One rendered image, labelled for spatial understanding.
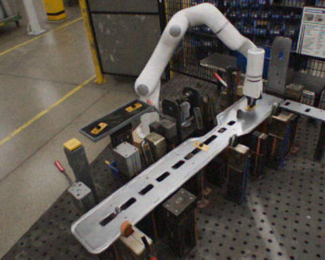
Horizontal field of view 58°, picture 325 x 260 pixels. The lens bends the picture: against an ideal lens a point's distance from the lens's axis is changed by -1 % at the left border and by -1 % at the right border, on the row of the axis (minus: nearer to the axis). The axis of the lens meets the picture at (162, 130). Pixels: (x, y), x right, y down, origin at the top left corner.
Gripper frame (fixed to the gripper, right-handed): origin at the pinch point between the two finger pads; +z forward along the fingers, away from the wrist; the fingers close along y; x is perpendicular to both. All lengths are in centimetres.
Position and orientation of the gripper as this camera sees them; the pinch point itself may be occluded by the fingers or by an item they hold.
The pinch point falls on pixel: (251, 102)
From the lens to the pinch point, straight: 179.2
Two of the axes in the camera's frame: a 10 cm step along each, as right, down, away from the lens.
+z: 0.9, 8.2, 5.7
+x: 7.0, -4.6, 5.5
